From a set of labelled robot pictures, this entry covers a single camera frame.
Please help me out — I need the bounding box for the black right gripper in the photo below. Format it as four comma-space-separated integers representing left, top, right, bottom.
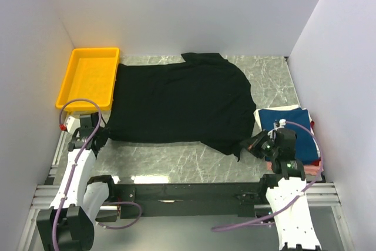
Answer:
239, 129, 279, 159

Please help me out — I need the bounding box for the black t-shirt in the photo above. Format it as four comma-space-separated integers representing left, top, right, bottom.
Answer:
107, 53, 256, 156

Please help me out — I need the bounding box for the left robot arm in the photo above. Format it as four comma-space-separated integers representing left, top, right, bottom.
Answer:
36, 112, 118, 250

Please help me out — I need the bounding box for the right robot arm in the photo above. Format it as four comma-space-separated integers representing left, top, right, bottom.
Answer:
241, 128, 322, 250

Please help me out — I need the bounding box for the yellow plastic tray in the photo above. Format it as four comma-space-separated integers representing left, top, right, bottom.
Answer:
55, 47, 120, 112

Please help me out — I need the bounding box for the blue folded t-shirt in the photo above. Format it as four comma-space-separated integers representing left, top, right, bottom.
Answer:
258, 108, 320, 162

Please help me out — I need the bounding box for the pink folded t-shirt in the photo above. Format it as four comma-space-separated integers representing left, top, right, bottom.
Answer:
304, 165, 323, 176

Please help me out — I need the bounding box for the red folded t-shirt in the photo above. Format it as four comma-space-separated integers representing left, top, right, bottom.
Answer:
310, 120, 323, 167

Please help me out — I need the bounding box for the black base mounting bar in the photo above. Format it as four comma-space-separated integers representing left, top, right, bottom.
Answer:
105, 182, 271, 219

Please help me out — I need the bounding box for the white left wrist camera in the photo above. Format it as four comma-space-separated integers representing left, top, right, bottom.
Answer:
59, 116, 80, 135

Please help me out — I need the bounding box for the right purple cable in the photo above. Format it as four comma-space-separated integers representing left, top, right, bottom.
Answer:
210, 120, 324, 233

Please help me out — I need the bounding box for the aluminium frame rail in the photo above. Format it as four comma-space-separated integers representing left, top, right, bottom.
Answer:
30, 183, 341, 210

